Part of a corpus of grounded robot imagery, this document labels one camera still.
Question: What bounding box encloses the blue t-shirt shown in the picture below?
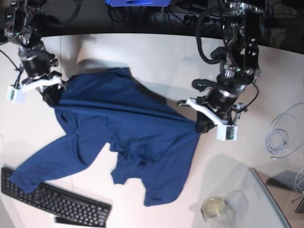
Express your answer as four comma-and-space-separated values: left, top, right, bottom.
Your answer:
10, 68, 200, 207

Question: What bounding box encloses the coiled white cable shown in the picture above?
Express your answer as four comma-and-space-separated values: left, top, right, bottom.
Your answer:
264, 102, 304, 159

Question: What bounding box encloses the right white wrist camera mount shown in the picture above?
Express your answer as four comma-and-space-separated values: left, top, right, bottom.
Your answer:
6, 76, 63, 104

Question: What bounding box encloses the black power strip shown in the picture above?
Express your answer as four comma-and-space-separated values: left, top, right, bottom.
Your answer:
182, 13, 224, 24

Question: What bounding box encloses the black keyboard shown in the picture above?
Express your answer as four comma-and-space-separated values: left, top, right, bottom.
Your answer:
1, 167, 112, 228

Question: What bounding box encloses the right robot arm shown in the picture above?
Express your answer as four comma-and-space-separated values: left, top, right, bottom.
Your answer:
0, 0, 66, 107

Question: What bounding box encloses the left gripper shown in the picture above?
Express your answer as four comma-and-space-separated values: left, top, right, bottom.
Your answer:
178, 89, 247, 134

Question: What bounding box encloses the blue box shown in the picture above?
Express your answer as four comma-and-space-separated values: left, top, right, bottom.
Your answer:
105, 0, 171, 7

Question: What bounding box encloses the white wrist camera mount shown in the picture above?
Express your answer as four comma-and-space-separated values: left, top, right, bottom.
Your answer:
6, 76, 63, 104
186, 98, 240, 141

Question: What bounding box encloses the clear glass jar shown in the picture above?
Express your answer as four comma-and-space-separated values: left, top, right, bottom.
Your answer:
200, 190, 249, 228

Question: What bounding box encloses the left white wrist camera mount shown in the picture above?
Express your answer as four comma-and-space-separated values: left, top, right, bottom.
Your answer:
186, 98, 240, 141

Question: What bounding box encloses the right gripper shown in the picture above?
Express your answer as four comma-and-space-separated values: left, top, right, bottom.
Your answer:
36, 71, 67, 107

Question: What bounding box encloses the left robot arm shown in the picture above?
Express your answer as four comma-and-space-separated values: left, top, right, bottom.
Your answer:
191, 0, 265, 134

